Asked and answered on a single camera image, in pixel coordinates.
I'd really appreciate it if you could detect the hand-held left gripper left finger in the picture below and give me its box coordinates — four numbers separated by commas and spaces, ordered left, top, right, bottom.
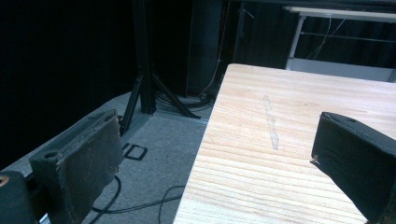
28, 108, 124, 224

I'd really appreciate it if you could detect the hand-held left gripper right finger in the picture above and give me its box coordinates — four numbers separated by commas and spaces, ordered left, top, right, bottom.
309, 111, 396, 224

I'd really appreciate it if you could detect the strip of clear tape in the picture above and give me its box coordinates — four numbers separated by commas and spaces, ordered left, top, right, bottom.
262, 94, 280, 151

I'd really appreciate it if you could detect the black metal stand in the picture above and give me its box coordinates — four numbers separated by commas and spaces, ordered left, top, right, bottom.
120, 0, 202, 137

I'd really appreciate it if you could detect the black floor cable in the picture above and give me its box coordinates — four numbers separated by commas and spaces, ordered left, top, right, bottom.
88, 175, 187, 224

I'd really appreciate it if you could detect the white metal table frame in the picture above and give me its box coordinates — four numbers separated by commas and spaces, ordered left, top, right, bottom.
282, 6, 396, 83

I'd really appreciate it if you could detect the thin white cable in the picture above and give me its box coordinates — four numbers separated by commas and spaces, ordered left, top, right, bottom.
304, 18, 347, 61

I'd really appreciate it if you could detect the orange hanging cable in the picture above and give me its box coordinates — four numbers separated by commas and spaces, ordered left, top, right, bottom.
199, 1, 232, 98

